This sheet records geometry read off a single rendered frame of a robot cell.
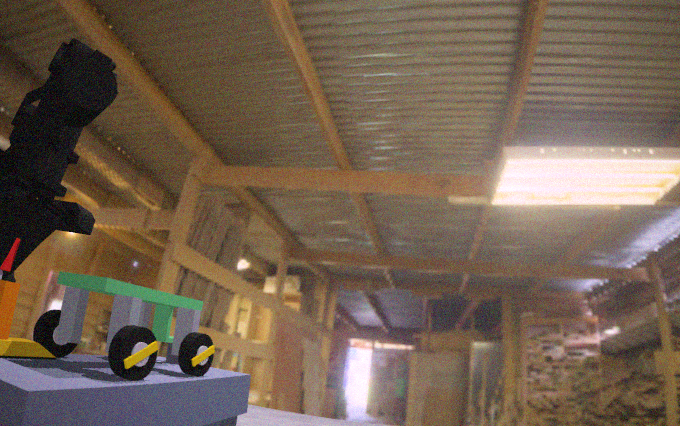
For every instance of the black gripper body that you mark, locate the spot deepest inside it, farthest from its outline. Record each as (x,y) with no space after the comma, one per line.
(37,169)

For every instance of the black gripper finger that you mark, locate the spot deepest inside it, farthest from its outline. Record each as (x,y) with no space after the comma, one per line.
(14,211)
(36,229)

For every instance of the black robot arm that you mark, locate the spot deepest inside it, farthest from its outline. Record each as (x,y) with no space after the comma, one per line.
(81,85)

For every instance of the small green trolley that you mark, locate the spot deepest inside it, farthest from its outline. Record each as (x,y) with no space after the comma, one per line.
(131,346)

